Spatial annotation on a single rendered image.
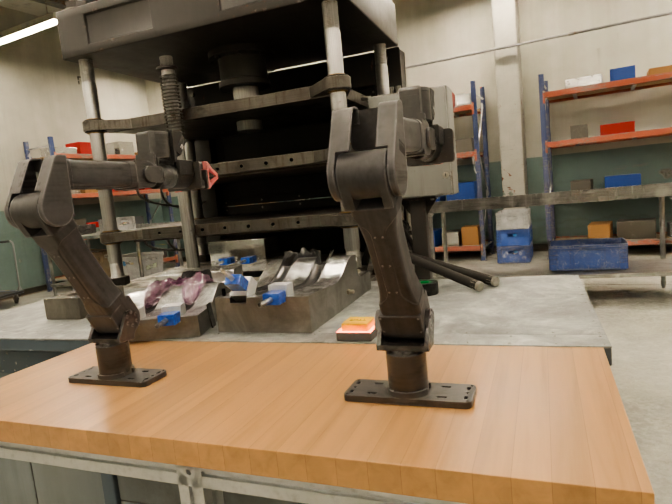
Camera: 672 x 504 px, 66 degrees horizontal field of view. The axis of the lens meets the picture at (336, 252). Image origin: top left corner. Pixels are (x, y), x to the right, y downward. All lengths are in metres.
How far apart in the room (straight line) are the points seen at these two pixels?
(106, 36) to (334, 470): 2.15
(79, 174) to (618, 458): 0.94
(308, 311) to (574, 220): 6.68
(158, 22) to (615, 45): 6.34
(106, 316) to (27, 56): 8.81
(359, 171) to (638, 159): 7.12
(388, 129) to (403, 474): 0.42
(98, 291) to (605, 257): 4.24
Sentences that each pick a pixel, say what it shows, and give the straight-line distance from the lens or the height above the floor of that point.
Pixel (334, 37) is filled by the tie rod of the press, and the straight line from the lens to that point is 2.01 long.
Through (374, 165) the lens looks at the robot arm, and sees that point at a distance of 0.65.
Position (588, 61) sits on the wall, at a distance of 7.79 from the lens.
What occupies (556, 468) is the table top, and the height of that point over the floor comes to 0.80.
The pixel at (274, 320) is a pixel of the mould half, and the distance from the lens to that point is 1.28.
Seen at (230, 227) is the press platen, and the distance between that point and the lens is 2.25.
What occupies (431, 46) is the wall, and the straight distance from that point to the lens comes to 8.20.
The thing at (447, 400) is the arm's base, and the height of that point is 0.81.
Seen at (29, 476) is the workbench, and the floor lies 0.33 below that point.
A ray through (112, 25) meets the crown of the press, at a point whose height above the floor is 1.90.
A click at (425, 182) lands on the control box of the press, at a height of 1.12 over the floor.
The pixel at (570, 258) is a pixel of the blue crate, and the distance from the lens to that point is 4.80.
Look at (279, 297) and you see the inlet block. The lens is 1.22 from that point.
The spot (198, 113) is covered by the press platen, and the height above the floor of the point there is 1.51.
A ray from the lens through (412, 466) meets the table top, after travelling 0.67.
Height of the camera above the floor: 1.13
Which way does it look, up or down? 7 degrees down
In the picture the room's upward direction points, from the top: 6 degrees counter-clockwise
